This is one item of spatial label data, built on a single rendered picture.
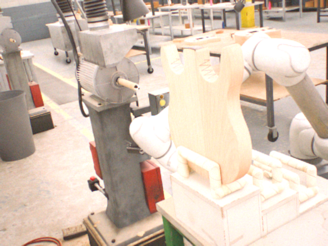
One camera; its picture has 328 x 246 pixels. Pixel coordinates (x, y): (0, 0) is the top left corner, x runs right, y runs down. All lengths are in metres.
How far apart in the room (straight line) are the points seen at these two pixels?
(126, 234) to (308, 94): 1.39
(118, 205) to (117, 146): 0.39
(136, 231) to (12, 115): 2.54
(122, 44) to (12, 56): 3.81
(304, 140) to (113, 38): 1.05
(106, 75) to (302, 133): 1.02
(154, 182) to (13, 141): 2.54
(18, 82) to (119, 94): 3.54
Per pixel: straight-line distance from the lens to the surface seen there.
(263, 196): 1.28
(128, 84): 1.94
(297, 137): 2.10
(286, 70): 1.56
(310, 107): 1.77
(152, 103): 2.24
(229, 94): 1.02
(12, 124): 4.68
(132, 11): 1.88
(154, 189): 2.54
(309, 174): 1.45
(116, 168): 2.39
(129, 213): 2.55
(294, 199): 1.35
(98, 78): 2.05
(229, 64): 0.98
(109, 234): 2.55
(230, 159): 1.09
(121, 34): 1.76
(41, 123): 5.55
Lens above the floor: 1.72
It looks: 20 degrees down
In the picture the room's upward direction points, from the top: 8 degrees counter-clockwise
